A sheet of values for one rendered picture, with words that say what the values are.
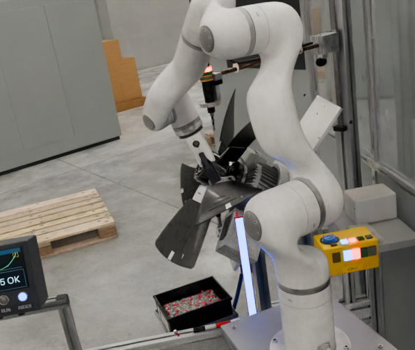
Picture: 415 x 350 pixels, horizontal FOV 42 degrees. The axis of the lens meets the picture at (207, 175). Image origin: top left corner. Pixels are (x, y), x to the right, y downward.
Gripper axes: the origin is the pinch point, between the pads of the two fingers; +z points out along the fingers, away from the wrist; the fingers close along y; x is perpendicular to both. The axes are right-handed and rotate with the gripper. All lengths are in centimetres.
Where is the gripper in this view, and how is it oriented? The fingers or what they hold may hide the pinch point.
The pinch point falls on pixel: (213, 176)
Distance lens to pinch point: 161.1
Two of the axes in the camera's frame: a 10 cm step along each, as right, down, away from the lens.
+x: -9.0, 4.4, 0.5
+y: -1.0, -3.1, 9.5
